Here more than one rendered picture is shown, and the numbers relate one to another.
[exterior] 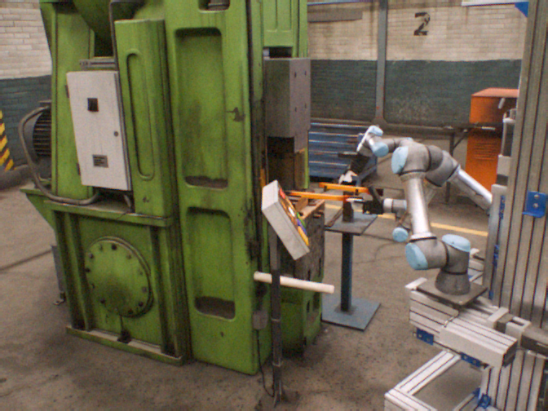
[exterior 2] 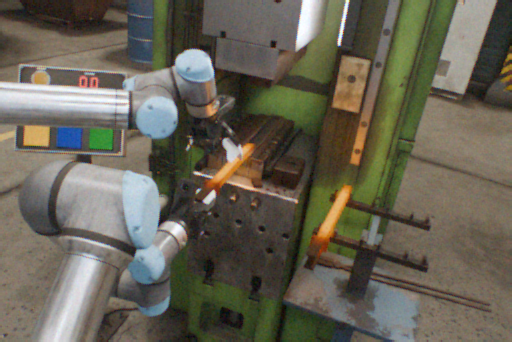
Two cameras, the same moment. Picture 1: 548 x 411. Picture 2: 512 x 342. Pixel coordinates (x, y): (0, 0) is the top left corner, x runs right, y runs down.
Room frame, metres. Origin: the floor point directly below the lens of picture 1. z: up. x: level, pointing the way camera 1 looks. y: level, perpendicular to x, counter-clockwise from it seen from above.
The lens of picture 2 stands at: (2.61, -1.47, 1.65)
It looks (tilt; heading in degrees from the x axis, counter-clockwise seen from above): 28 degrees down; 80
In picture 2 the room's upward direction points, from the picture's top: 8 degrees clockwise
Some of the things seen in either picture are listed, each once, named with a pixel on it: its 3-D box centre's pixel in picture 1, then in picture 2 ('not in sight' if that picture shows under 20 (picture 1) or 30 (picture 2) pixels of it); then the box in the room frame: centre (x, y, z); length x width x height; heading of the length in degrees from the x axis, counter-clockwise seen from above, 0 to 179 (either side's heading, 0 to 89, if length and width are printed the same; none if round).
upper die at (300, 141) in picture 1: (267, 139); (266, 46); (2.84, 0.04, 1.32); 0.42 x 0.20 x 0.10; 65
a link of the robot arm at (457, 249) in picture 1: (453, 252); not in sight; (1.93, -0.76, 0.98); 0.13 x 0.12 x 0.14; 99
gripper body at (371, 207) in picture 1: (373, 205); (185, 223); (2.60, -0.54, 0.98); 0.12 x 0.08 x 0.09; 65
